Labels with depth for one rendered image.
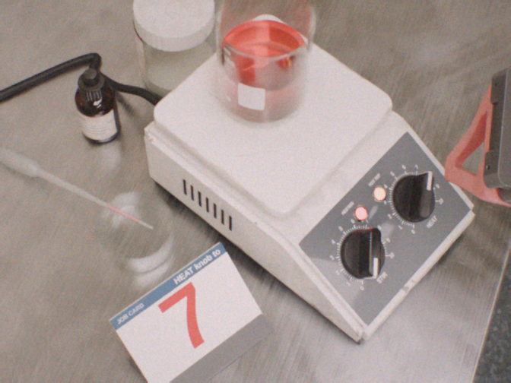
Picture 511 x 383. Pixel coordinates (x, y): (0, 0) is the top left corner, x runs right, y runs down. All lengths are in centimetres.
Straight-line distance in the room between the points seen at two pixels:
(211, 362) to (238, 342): 2
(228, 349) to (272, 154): 13
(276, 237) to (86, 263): 15
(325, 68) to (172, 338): 21
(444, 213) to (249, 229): 14
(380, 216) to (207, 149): 12
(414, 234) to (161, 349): 19
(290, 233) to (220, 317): 8
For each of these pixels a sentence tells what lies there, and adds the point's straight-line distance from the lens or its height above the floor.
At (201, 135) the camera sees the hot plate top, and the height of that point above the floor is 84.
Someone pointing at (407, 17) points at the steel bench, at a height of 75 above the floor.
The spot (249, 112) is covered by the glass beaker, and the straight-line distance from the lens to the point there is 64.
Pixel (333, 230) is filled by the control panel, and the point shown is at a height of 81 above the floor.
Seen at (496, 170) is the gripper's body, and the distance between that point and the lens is 52.
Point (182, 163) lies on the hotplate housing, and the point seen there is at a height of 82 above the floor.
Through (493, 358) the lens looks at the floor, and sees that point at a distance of 153.
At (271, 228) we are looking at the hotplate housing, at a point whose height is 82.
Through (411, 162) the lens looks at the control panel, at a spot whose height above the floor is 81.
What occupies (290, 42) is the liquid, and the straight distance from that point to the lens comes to 65.
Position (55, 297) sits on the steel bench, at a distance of 71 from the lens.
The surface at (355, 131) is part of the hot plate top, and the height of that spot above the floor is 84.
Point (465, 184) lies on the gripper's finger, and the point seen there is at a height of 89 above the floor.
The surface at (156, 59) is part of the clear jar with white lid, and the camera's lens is 74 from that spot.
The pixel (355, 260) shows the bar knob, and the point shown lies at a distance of 65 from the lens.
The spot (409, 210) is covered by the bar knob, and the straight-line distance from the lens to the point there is 68.
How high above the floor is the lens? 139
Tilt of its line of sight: 60 degrees down
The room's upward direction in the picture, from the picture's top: 2 degrees clockwise
